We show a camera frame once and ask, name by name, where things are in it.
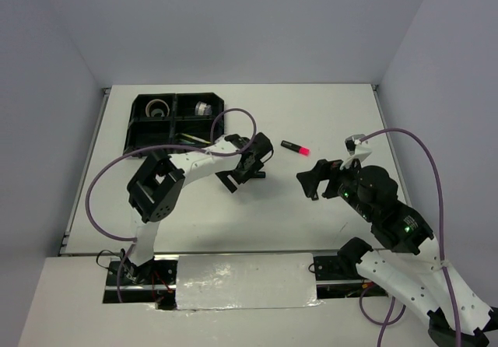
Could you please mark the yellow thin pen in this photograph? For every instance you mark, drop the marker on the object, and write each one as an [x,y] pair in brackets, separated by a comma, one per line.
[193,138]

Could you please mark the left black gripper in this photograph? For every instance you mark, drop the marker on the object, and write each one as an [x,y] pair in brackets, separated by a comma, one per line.
[238,179]

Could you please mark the black four-compartment organizer tray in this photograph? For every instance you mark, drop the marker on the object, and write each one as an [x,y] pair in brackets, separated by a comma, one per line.
[145,131]

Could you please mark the small clear tape roll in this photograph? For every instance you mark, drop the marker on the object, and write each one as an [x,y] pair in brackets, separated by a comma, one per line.
[158,112]

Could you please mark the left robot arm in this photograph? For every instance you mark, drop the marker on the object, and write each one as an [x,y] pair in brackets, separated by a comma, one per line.
[156,186]

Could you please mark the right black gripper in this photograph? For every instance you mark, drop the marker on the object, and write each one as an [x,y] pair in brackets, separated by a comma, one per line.
[324,168]

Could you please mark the large clear tape roll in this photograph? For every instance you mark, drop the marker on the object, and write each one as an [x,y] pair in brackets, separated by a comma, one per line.
[156,103]

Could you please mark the metal mounting rail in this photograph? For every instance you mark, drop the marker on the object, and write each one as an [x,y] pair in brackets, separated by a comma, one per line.
[180,253]

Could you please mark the silver foil covered panel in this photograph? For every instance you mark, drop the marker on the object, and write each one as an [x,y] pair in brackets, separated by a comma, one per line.
[245,281]

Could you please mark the pink highlighter marker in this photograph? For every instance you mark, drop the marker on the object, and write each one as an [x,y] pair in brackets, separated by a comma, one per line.
[295,148]

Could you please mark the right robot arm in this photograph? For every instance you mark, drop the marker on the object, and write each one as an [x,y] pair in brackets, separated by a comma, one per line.
[433,290]

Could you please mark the blue ballpoint pen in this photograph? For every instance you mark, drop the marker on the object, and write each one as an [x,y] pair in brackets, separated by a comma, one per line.
[185,142]

